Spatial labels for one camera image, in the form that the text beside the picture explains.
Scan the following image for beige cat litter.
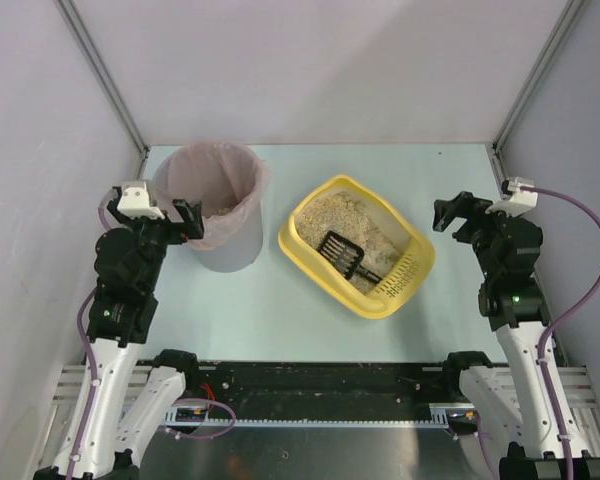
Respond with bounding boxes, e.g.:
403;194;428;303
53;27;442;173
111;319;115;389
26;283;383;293
295;191;403;295

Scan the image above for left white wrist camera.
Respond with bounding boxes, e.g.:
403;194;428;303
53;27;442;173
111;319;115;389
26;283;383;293
116;180;165;220

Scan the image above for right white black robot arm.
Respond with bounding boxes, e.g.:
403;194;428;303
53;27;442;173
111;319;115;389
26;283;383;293
433;186;600;479

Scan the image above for grey trash bin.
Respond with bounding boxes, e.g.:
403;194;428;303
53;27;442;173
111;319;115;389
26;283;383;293
152;144;266;274

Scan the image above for pink plastic bin liner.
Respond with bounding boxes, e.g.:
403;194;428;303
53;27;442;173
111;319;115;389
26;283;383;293
153;140;270;250

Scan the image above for grey slotted cable duct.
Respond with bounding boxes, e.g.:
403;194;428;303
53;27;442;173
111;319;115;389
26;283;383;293
162;403;474;429

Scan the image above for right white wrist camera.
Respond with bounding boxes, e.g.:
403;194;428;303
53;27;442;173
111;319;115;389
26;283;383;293
499;177;538;217

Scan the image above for left aluminium frame post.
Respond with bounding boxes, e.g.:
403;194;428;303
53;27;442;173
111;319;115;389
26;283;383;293
54;0;149;157

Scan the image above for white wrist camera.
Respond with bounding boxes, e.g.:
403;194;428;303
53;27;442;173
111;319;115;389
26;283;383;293
116;180;165;220
499;177;538;217

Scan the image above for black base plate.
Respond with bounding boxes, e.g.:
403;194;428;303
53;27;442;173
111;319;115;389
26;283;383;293
195;361;466;421

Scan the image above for right aluminium frame post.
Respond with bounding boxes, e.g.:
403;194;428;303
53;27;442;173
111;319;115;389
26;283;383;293
490;0;587;151

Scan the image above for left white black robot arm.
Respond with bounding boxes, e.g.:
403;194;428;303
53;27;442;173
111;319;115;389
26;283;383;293
34;181;204;479

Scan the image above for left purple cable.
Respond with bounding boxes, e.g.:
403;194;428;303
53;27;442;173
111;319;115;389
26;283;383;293
64;197;111;480

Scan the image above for black slotted litter scoop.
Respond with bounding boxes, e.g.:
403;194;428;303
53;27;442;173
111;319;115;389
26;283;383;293
317;230;383;285

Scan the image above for aluminium frame post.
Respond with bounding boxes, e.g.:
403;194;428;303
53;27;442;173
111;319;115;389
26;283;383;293
490;0;587;151
54;0;149;157

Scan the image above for yellow litter box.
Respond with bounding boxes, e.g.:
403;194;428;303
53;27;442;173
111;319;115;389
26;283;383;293
278;175;435;320

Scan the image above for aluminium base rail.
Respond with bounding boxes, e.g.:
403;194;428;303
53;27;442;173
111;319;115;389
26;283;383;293
52;365;151;406

